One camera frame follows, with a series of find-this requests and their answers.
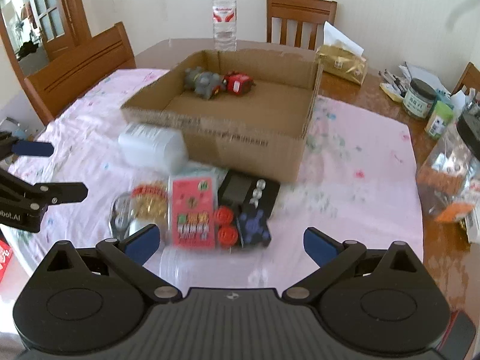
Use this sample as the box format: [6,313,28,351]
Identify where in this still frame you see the capsule jar silver lid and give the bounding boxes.
[108,180,168,240]

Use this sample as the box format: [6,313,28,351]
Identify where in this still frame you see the pink pen refill pack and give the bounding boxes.
[169,174,217,250]

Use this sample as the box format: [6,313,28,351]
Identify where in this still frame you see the black blue toy cube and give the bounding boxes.
[214,204,272,249]

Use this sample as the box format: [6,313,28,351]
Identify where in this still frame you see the white plastic bottle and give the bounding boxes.
[118,123,189,175]

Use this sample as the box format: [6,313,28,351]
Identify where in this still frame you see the wooden chair left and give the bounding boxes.
[24,22,134,125]

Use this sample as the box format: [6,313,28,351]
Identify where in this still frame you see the wooden chair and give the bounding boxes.
[452,62,480,94]
[24,22,134,125]
[266,0,338,50]

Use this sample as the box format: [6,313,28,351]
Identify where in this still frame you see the pink floral tablecloth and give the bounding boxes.
[1,69,423,292]

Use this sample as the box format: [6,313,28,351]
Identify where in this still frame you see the black digital timer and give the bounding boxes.
[217,170,281,218]

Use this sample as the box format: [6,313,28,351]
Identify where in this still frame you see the clear plastic bag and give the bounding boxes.
[416,111,480,223]

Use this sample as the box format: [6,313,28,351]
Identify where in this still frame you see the wooden door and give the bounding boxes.
[30,0,92,61]

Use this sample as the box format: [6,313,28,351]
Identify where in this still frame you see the cardboard box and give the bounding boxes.
[121,49,323,183]

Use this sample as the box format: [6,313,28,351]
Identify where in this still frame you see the green white small box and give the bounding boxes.
[425,102,454,139]

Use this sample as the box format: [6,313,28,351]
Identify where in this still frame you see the pile of papers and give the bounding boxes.
[378,62,451,103]

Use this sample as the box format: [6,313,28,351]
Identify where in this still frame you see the glass jar black lid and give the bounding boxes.
[403,78,437,119]

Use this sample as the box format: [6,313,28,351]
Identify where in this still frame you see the grey toy figure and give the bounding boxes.
[184,67,226,100]

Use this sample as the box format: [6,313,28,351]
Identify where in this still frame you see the red toy cube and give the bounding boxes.
[224,72,256,96]

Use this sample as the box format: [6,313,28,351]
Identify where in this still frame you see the gold tissue pack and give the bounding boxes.
[316,22,368,86]

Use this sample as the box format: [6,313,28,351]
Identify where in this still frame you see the wooden chair right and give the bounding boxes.
[452,62,480,94]

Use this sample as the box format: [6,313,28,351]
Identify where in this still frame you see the wooden chair back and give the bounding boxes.
[266,0,338,50]

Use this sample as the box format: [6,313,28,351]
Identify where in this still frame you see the clear water bottle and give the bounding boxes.
[212,0,237,51]

